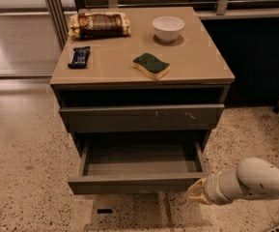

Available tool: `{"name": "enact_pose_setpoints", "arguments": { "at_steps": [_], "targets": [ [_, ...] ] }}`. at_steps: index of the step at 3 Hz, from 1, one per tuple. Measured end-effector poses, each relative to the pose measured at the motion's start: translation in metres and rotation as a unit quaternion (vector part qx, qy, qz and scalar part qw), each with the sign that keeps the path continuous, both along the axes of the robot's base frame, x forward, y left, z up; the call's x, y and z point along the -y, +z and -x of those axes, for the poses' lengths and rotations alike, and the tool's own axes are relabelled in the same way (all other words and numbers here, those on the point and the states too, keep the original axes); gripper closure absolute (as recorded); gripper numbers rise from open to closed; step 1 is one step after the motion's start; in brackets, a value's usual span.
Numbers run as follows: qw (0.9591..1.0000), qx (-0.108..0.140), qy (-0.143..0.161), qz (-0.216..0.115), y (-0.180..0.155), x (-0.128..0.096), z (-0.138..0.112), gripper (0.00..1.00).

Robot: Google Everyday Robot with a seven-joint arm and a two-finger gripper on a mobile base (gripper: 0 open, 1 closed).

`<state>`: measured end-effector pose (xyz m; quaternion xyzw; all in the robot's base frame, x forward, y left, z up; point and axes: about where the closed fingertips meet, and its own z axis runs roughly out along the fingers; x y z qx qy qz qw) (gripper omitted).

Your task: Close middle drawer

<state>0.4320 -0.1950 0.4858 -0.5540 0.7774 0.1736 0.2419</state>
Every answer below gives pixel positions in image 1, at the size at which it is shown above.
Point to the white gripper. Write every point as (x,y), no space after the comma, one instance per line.
(210,188)

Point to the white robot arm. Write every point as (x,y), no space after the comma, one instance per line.
(252,179)

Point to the grey top drawer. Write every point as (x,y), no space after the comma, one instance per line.
(181,117)

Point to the grey drawer cabinet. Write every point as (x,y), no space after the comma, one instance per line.
(198,75)

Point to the green yellow sponge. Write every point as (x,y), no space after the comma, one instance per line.
(151,66)

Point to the white ceramic bowl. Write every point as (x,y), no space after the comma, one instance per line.
(167,28)

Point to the dark blue snack bar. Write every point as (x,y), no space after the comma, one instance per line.
(79,58)

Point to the brown snack bag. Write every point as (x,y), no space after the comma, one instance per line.
(88,25)

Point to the metal door frame post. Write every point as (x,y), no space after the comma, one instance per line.
(59,21)

